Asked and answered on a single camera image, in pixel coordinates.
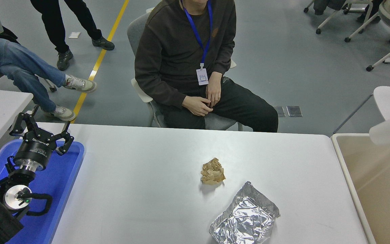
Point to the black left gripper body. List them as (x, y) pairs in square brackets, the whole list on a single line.
[(34, 147)]

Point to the silver foil tray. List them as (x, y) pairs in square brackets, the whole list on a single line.
[(245, 217)]

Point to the person's right hand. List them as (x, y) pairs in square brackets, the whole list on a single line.
[(196, 105)]

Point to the person's left hand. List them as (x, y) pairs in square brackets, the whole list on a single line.
[(214, 89)]

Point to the blue plastic tray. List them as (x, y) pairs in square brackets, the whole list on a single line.
[(56, 189)]

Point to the person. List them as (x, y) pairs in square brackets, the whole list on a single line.
[(168, 51), (19, 64), (56, 20)]

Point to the white paper scrap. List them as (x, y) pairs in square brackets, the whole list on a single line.
[(74, 35)]

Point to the white and grey office chair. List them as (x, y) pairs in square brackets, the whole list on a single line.
[(135, 34)]

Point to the crumpled tan paper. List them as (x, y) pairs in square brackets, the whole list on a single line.
[(212, 172)]

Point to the metal floor plate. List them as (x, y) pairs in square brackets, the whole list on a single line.
[(294, 111), (280, 112)]

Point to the white-legged office chair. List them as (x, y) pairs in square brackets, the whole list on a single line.
[(327, 23)]

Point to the large pale bin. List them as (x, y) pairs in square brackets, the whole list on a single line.
[(377, 203)]

